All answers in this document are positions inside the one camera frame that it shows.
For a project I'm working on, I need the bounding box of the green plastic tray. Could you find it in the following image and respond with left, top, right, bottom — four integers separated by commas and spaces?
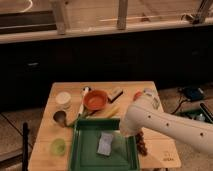
68, 118, 140, 171

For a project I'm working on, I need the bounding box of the black device on floor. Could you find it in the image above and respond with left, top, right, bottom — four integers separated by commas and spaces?
181, 87, 204, 102

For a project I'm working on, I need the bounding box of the black pole stand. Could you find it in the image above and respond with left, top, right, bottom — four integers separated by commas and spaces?
22, 122, 29, 171

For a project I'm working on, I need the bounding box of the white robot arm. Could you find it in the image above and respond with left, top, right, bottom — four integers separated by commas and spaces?
119, 95, 213, 155

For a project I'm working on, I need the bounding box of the blue sponge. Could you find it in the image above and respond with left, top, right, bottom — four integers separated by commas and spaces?
97, 132, 114, 156

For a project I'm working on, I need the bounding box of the grey blue cloth piece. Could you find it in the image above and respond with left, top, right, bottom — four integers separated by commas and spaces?
143, 87, 161, 110

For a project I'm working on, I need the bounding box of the green storage bin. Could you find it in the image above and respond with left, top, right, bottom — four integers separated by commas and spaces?
180, 103, 213, 124

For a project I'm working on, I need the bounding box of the metal cup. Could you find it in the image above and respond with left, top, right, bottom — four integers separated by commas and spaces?
53, 111, 67, 127

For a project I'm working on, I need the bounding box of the red bowl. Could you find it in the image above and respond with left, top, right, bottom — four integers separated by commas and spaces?
84, 90, 108, 110

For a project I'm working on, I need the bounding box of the orange tomato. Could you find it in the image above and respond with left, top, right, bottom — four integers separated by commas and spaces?
133, 91, 142, 101

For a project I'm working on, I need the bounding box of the dark red grape bunch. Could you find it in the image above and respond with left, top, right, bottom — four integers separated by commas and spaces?
135, 132, 148, 156

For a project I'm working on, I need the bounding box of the white handled spatula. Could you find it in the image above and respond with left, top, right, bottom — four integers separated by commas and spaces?
78, 86, 91, 116

